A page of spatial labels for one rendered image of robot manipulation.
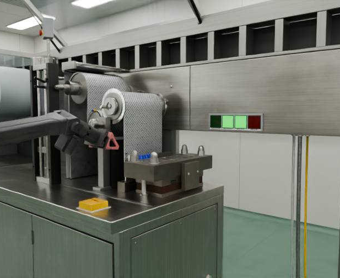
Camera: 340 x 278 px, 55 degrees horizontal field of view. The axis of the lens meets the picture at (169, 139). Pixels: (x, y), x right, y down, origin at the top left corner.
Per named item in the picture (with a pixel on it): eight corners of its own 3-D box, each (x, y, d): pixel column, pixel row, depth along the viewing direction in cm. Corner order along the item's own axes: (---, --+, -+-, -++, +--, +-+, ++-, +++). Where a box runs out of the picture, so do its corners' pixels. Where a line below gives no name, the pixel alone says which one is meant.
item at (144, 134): (123, 162, 135) (123, 117, 134) (161, 156, 153) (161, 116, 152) (124, 162, 135) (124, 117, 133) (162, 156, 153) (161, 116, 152)
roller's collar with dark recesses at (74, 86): (63, 95, 150) (63, 81, 150) (74, 95, 155) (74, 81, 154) (71, 94, 146) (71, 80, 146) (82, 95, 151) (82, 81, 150)
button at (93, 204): (78, 208, 111) (78, 201, 111) (95, 203, 116) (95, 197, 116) (91, 212, 107) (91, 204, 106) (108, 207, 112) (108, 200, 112)
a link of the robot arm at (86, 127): (78, 118, 112) (71, 114, 116) (68, 135, 111) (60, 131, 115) (93, 127, 117) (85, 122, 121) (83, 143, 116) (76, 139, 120)
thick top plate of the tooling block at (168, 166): (123, 176, 130) (123, 161, 129) (184, 164, 161) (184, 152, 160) (154, 182, 120) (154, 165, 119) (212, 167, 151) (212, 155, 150)
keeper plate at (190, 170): (181, 190, 133) (181, 163, 132) (195, 186, 141) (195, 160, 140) (186, 191, 131) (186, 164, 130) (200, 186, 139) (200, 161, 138)
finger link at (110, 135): (119, 156, 125) (101, 146, 118) (107, 154, 129) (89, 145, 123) (125, 140, 127) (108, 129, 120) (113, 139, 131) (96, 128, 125)
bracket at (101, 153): (91, 190, 138) (90, 117, 135) (103, 187, 143) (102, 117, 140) (99, 192, 135) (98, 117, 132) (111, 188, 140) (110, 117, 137)
